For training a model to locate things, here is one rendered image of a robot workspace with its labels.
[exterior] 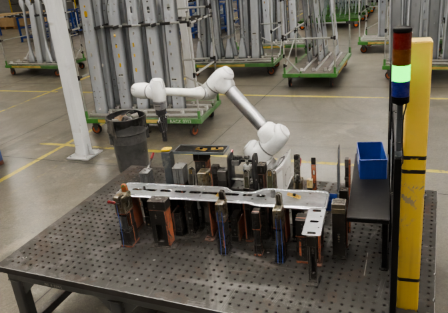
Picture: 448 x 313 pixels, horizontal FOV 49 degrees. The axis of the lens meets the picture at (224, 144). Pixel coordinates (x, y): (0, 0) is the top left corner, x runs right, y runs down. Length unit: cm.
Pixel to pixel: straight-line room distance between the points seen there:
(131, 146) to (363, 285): 383
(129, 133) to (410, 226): 409
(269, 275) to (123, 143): 351
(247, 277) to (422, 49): 153
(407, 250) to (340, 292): 46
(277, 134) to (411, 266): 151
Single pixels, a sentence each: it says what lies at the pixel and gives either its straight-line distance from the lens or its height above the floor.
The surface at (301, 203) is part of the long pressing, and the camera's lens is 293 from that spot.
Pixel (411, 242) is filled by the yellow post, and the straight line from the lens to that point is 247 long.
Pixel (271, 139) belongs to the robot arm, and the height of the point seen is 110.
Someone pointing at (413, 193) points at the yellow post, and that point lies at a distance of 235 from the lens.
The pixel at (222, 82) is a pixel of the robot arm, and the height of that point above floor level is 152.
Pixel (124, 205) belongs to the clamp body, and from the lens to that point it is 315.
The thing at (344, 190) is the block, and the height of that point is 108.
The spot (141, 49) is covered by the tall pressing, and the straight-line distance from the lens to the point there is 761.
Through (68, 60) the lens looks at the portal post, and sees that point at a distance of 671.
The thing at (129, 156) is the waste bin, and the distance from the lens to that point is 604.
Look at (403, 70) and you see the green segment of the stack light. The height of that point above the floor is 192.
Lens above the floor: 238
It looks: 21 degrees down
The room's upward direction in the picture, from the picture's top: 6 degrees counter-clockwise
